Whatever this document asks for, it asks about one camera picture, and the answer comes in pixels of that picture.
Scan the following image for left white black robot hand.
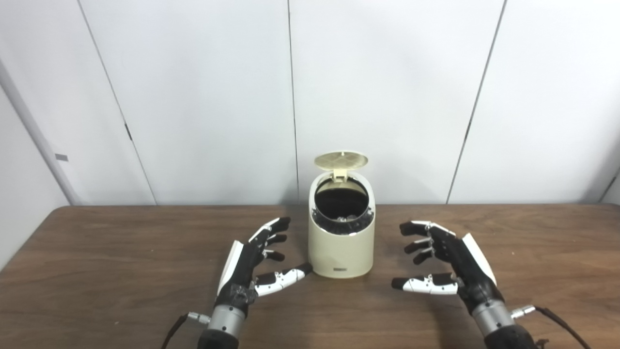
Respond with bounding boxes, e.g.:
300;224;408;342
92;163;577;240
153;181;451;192
215;217;313;318

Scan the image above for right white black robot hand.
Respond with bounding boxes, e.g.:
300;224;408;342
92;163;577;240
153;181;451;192
391;221;504;316

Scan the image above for cream-colored round bin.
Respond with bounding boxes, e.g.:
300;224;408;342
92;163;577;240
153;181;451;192
308;171;376;279

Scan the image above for cream round bin lid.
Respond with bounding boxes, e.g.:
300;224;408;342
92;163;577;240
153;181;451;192
314;151;369;182

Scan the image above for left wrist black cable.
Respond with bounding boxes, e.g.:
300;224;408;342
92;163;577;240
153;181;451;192
160;312;211;349

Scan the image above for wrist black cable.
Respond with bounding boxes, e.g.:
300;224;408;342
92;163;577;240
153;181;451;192
511;304;591;349
160;312;211;349

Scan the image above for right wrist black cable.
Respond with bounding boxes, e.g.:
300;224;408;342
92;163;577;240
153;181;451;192
511;304;591;349

